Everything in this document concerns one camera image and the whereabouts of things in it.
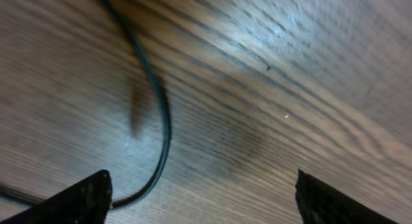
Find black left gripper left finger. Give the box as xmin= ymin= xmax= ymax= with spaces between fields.
xmin=1 ymin=170 xmax=113 ymax=224

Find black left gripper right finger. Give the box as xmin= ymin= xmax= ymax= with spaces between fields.
xmin=295 ymin=170 xmax=397 ymax=224

